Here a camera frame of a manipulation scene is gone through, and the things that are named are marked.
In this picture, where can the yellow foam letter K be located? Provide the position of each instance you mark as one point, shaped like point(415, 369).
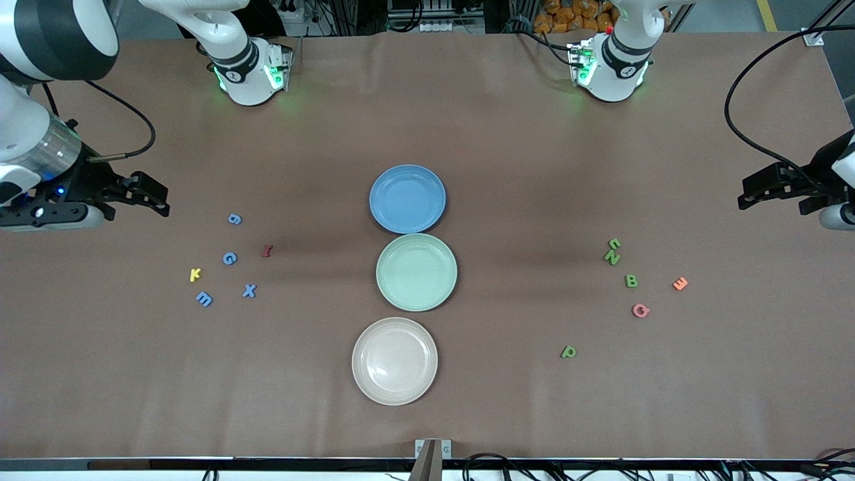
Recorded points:
point(194, 274)

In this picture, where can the blue plate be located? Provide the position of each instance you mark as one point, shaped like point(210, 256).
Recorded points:
point(407, 199)

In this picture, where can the metal table edge bracket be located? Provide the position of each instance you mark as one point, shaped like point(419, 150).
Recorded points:
point(446, 449)

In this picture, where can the brown table cover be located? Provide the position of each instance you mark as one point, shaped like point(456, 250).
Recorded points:
point(534, 401)

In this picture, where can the blue foam digit nine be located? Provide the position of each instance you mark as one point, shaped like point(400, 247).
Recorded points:
point(234, 218)

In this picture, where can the orange foam letter E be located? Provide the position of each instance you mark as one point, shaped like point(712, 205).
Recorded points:
point(680, 284)

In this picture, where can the green foam letter P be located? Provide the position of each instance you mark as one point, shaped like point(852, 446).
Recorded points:
point(566, 352)

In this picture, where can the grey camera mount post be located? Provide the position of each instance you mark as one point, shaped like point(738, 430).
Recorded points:
point(426, 464)

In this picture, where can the orange fruit pile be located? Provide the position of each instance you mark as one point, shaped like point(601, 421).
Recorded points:
point(574, 13)

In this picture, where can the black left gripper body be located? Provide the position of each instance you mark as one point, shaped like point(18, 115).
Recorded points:
point(819, 183)

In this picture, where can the beige plate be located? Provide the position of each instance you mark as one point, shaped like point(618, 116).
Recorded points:
point(395, 361)

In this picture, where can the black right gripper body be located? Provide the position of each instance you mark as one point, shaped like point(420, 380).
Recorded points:
point(85, 183)

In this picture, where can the blue foam letter X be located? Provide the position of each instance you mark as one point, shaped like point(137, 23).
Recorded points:
point(249, 290)

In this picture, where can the metal corner bracket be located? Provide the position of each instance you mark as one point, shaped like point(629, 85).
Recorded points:
point(813, 38)

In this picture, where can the pink foam letter G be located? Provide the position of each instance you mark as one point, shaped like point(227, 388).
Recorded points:
point(635, 310)

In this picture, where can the white power strip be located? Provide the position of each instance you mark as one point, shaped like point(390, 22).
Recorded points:
point(451, 27)

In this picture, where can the blue foam letter G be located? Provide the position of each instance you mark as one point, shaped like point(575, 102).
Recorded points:
point(224, 258)

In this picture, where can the table edge rail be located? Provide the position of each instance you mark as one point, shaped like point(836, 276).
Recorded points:
point(267, 464)

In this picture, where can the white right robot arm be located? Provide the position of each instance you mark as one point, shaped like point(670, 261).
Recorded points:
point(247, 80)

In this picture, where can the green foam letter B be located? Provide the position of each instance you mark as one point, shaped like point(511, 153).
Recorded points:
point(631, 280)

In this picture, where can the green plate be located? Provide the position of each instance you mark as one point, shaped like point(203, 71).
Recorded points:
point(416, 272)

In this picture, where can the green foam letter N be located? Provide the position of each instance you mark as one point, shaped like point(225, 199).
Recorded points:
point(612, 257)

